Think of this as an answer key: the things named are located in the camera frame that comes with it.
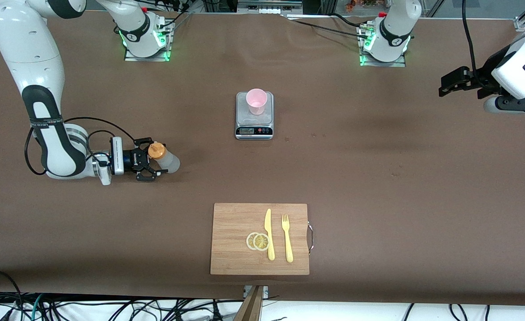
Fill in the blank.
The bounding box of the white squeeze bottle orange cap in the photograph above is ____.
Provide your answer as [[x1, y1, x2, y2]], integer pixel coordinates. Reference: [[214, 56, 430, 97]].
[[148, 142, 181, 174]]

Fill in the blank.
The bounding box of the pink plastic cup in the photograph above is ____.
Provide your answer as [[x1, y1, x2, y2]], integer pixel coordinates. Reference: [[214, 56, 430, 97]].
[[246, 88, 268, 115]]

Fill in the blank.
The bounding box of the brown table cover sheet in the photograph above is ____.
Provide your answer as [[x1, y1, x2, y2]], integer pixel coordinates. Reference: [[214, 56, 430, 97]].
[[0, 8, 525, 306]]

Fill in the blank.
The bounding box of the bamboo cutting board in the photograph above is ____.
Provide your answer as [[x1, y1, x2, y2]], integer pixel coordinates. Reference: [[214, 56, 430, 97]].
[[210, 203, 310, 276]]

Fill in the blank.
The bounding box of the silver digital kitchen scale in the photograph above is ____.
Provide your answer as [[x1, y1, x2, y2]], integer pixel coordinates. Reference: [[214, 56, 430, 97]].
[[235, 91, 274, 140]]

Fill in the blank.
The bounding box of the orange background item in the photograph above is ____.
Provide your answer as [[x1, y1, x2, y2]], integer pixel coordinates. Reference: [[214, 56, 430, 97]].
[[345, 0, 379, 10]]

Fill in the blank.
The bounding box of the yellow plastic knife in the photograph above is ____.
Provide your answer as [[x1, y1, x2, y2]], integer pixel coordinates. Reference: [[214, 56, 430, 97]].
[[264, 208, 276, 261]]

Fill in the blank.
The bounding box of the yellow plastic fork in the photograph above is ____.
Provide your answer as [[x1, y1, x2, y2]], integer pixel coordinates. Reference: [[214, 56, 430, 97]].
[[281, 214, 294, 263]]

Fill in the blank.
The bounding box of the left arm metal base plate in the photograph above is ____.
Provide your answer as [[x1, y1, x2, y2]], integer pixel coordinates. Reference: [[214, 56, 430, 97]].
[[358, 22, 408, 67]]

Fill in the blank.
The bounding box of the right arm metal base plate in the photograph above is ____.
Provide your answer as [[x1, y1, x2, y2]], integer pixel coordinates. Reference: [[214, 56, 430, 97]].
[[124, 18, 174, 62]]

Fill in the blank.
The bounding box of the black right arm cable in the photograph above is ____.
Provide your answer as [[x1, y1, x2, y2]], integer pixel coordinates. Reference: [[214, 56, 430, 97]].
[[25, 117, 136, 175]]

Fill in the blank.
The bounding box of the black base power cable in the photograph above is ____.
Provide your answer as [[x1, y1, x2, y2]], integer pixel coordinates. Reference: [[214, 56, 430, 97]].
[[285, 13, 372, 40]]

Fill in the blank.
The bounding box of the wooden post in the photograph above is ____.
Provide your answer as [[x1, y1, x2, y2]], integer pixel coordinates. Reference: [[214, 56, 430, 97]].
[[233, 285, 265, 321]]

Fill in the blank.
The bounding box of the teal floor cable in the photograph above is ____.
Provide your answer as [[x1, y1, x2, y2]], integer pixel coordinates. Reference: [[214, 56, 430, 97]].
[[30, 293, 44, 321]]

